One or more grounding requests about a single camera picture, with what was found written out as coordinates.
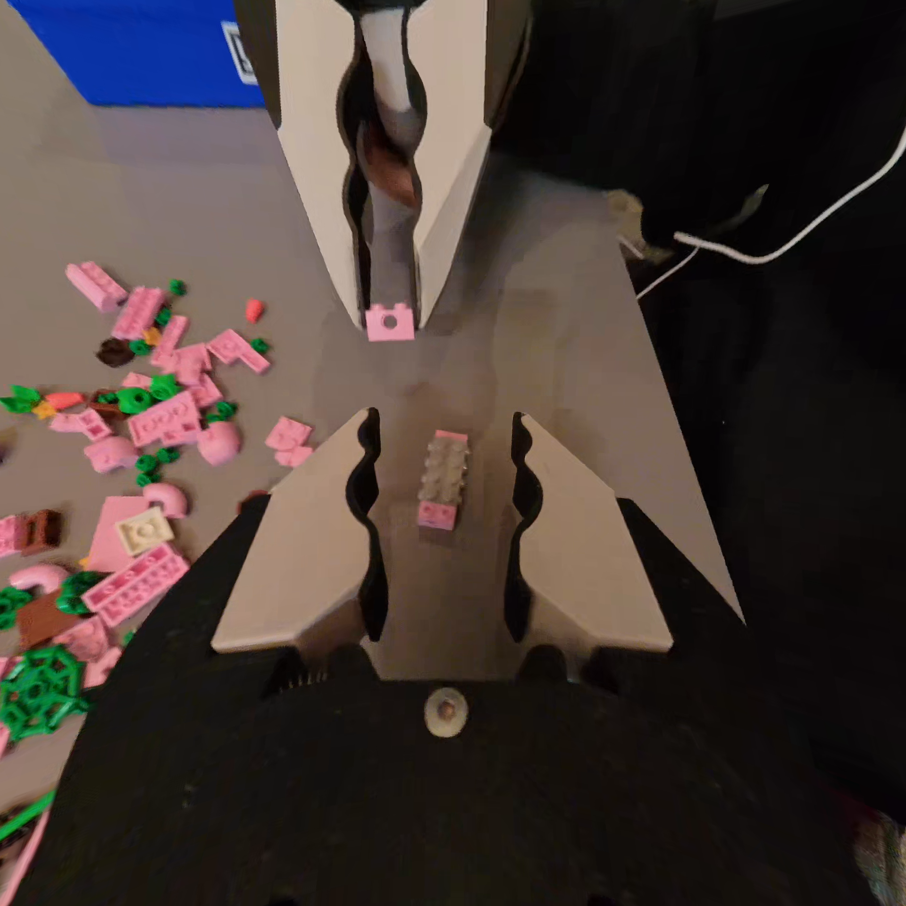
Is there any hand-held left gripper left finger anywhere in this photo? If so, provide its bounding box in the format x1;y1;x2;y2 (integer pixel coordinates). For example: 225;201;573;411
211;407;389;654

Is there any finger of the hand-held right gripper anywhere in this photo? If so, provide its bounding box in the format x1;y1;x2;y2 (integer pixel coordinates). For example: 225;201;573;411
234;0;370;331
409;0;533;329

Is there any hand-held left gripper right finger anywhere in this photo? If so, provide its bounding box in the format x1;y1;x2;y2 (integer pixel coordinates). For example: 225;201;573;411
504;411;675;654

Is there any pink and grey brick assembly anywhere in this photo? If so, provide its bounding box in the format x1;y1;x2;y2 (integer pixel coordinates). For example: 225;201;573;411
416;428;471;530

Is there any pink brick with round hole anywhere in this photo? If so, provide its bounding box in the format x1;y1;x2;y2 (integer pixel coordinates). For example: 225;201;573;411
364;303;416;343

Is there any person's right hand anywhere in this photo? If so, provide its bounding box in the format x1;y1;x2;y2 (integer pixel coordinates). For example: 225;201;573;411
360;122;420;208

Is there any cream square toy plate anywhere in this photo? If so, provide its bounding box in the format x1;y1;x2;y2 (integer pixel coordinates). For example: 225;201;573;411
115;515;174;556

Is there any blue plastic bin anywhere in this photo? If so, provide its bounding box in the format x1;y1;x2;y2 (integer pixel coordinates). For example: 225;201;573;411
7;0;266;109

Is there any pile of pink toy bricks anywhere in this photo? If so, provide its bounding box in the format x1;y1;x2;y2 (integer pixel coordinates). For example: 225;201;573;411
0;260;316;906

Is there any brown rectangular toy brick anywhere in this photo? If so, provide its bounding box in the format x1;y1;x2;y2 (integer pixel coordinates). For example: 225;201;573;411
21;510;63;555

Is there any brown flat toy tile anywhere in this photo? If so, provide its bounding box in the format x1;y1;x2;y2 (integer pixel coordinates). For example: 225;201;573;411
16;591;82;648

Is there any long green toy stem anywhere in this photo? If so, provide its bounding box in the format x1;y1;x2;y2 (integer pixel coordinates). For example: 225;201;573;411
0;789;58;843

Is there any white cable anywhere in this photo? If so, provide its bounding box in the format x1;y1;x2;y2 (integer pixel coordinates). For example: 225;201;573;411
633;124;906;302

